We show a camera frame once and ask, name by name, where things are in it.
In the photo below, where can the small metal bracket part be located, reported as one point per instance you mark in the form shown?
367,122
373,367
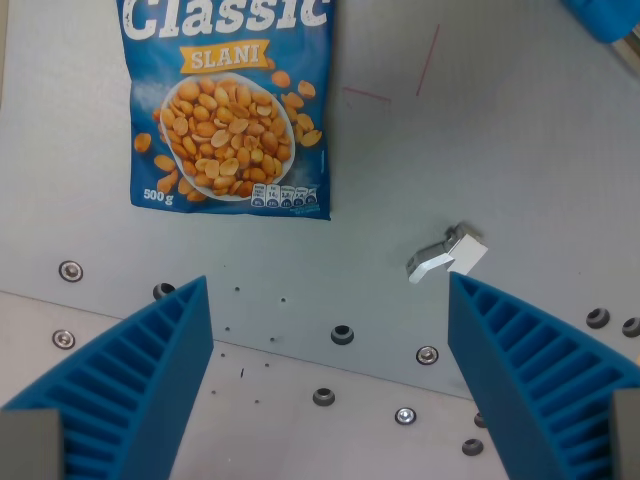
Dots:
446,254

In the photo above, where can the blue salted peanuts bag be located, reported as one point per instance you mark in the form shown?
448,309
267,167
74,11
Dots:
227,107

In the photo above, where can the blue plastic object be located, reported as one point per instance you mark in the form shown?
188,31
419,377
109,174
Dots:
602,17

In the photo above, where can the silver hex socket screw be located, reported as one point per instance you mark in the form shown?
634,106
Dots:
427,355
405,416
71,271
63,339

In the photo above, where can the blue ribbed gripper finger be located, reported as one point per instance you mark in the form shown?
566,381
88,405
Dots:
135,370
530,380

